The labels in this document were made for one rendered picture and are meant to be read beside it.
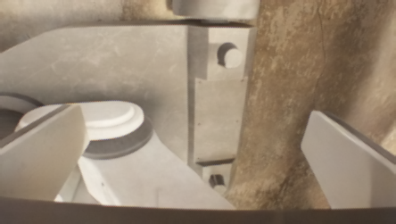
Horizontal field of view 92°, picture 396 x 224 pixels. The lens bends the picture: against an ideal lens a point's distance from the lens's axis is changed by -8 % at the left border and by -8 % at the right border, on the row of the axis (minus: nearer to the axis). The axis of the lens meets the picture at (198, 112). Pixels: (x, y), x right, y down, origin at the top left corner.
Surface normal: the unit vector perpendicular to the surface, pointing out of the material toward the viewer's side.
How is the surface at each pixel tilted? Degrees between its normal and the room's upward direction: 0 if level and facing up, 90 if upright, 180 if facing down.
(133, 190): 90
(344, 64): 0
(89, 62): 0
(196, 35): 45
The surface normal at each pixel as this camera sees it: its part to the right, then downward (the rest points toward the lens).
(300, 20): 0.18, 0.47
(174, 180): 0.02, -0.88
